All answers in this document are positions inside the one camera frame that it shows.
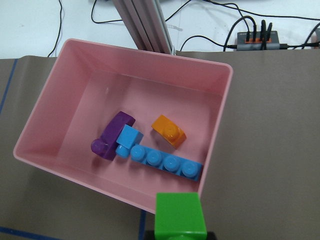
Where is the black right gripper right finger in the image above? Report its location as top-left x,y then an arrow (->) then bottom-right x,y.
206,231 -> 217,240

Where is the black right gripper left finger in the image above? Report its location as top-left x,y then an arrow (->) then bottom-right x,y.
144,230 -> 155,240

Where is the green toy block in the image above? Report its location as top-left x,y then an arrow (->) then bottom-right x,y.
154,192 -> 208,240

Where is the long blue toy block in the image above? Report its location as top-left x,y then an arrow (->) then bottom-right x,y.
130,144 -> 203,181

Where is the purple toy block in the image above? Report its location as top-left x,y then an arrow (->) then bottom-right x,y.
90,111 -> 136,161

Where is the small blue toy block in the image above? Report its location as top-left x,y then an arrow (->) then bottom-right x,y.
115,124 -> 144,159

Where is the orange toy block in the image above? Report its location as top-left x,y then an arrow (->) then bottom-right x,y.
151,115 -> 187,149

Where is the pink plastic box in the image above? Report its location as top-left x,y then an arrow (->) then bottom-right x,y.
13,39 -> 233,213

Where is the aluminium frame post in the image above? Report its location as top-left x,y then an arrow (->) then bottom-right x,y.
113,0 -> 175,55

